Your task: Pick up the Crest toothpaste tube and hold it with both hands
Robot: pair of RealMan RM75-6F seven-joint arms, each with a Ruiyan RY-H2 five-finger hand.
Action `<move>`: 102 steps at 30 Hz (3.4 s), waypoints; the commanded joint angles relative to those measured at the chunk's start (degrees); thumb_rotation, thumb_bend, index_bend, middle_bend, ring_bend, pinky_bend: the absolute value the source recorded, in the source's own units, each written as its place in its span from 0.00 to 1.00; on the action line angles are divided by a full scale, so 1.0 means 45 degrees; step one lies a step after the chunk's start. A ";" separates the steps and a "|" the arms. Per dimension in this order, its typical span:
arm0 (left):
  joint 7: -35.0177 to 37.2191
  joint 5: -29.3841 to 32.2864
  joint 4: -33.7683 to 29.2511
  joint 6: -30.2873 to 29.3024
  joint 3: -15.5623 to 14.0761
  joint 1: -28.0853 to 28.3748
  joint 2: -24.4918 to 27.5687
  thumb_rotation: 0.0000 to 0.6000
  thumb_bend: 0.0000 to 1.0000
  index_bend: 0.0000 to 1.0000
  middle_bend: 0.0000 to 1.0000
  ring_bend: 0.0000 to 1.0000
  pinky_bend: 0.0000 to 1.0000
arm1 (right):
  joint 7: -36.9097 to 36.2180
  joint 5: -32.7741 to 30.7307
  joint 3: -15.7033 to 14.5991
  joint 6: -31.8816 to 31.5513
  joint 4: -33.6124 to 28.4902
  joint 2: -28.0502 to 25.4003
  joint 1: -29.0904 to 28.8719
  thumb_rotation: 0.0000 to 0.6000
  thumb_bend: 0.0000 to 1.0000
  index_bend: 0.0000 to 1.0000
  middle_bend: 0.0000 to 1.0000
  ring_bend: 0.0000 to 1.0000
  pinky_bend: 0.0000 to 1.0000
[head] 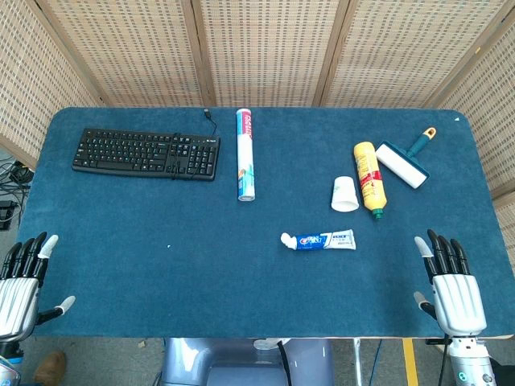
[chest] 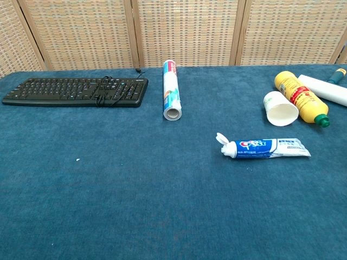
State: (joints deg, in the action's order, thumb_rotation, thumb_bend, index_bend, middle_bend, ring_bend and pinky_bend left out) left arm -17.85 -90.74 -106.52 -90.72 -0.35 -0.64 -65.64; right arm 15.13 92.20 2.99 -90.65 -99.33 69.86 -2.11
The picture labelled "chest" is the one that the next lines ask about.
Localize yellow bottle green cap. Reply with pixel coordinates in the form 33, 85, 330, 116
274, 70, 331, 128

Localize white tube dark cap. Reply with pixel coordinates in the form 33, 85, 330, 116
297, 74, 347, 107

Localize black keyboard cable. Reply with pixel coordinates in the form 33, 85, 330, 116
93, 68, 146, 107

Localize cling film roll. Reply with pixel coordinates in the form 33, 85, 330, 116
163, 60, 183, 121

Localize blue white Crest toothpaste tube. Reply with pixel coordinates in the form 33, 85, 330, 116
216, 132, 311, 160

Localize black computer keyboard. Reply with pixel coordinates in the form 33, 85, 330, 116
2, 77, 149, 108

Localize blue table cloth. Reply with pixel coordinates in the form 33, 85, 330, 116
0, 64, 347, 260

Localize white paper cup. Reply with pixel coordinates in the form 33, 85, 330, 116
263, 90, 300, 127

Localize woven wooden folding screen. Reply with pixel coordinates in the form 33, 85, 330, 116
0, 0, 347, 79

